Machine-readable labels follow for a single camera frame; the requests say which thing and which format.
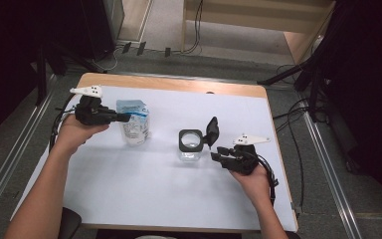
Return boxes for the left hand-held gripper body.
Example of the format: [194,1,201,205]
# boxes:
[69,85,118,126]

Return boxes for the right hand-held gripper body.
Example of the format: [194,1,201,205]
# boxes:
[225,133,272,176]

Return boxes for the white and blue pouch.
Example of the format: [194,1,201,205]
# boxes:
[115,99,152,146]

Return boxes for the clear jar with black lid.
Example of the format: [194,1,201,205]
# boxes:
[177,116,221,163]

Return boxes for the person's right hand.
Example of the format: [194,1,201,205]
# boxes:
[230,164,274,205]

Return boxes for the person's left hand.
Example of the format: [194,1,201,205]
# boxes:
[54,114,110,157]

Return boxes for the black metal stand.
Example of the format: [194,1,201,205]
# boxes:
[34,43,107,107]

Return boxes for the dark cabinet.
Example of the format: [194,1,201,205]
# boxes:
[79,0,125,61]

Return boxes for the black tripod stand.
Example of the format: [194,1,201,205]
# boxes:
[257,19,346,120]

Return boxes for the black curtain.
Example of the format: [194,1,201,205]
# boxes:
[324,0,382,223]
[0,0,84,147]

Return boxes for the light wooden shelf unit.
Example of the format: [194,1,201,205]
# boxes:
[180,0,336,66]

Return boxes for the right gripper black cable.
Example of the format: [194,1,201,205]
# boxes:
[255,153,280,206]

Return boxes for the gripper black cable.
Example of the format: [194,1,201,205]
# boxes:
[255,153,280,206]
[48,94,81,154]

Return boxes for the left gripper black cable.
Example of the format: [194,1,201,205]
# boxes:
[48,94,81,154]

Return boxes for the white floor cable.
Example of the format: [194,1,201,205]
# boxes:
[91,45,123,73]

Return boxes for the black floor cables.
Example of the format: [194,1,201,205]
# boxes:
[273,64,312,213]

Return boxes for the metal floor rail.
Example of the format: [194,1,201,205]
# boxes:
[299,99,362,239]
[0,74,59,230]

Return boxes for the black hanging cables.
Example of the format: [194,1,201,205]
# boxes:
[182,0,205,55]

